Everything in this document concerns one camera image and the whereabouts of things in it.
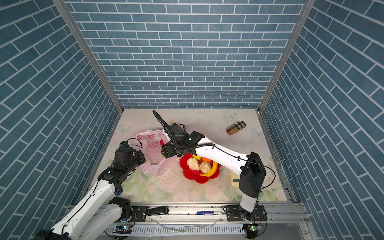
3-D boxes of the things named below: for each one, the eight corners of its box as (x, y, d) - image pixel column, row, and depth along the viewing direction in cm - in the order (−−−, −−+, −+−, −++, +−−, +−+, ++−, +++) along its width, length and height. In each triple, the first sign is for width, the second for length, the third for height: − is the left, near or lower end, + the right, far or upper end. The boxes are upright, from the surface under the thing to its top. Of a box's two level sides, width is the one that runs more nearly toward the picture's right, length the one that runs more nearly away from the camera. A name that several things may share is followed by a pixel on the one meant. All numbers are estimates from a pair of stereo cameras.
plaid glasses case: (229, 136, 107) (230, 133, 104) (224, 130, 110) (225, 127, 107) (246, 127, 112) (247, 124, 110) (241, 122, 115) (242, 119, 113)
